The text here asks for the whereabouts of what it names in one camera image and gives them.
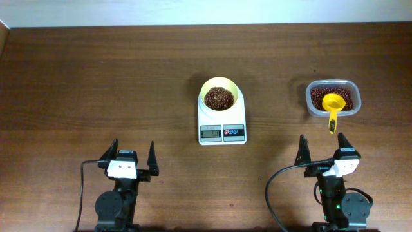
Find white digital kitchen scale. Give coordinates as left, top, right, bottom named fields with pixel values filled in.
left=198, top=87, right=247, bottom=146

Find yellow plastic bowl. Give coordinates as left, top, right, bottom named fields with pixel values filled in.
left=200, top=77, right=240, bottom=110

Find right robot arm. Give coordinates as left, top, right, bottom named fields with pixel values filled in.
left=295, top=133, right=373, bottom=231

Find right black cable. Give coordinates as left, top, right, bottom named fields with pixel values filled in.
left=264, top=160, right=334, bottom=232

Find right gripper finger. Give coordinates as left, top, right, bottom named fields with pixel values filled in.
left=294, top=135, right=311, bottom=165
left=337, top=133, right=353, bottom=149

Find red beans in container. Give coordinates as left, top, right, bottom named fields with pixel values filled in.
left=310, top=87, right=354, bottom=111

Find yellow measuring scoop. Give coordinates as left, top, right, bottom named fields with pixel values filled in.
left=322, top=93, right=346, bottom=134

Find clear plastic container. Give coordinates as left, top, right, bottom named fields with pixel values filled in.
left=305, top=79, right=362, bottom=118

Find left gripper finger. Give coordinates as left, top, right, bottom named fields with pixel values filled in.
left=147, top=141, right=160, bottom=176
left=99, top=139, right=118, bottom=161

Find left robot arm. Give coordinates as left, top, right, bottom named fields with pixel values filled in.
left=95, top=139, right=159, bottom=232

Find red beans in bowl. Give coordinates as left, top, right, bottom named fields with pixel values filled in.
left=204, top=87, right=234, bottom=111

